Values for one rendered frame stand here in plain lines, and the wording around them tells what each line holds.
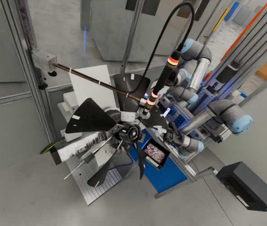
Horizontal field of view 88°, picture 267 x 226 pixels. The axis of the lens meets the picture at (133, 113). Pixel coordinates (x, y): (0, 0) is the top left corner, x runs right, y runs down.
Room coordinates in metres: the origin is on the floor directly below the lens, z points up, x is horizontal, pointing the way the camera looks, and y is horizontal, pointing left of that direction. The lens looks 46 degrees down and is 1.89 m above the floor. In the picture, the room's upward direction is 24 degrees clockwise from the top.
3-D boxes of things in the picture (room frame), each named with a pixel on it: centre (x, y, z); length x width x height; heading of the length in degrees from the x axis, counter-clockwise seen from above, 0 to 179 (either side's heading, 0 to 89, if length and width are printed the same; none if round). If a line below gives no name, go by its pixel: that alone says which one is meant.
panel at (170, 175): (0.84, -0.34, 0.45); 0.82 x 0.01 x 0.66; 57
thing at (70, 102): (0.75, 0.53, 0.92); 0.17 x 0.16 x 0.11; 57
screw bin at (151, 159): (0.66, -0.32, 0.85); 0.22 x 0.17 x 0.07; 73
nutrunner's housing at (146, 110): (0.59, -0.06, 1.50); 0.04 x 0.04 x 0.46
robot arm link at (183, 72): (0.85, -0.17, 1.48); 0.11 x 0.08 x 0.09; 157
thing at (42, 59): (0.57, 0.56, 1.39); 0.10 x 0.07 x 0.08; 92
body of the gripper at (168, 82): (0.71, -0.11, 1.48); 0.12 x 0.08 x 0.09; 157
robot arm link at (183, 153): (0.65, -0.46, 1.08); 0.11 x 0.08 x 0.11; 44
